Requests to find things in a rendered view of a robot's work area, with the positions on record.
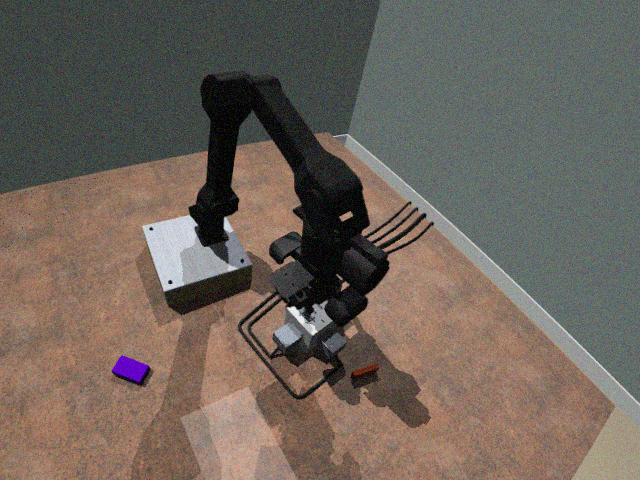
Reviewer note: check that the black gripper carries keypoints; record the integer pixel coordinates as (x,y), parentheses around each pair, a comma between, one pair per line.
(343,306)

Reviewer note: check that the purple rectangular block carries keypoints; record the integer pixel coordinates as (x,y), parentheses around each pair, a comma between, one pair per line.
(131,370)

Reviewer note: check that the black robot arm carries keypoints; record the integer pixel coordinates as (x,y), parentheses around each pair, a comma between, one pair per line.
(325,185)

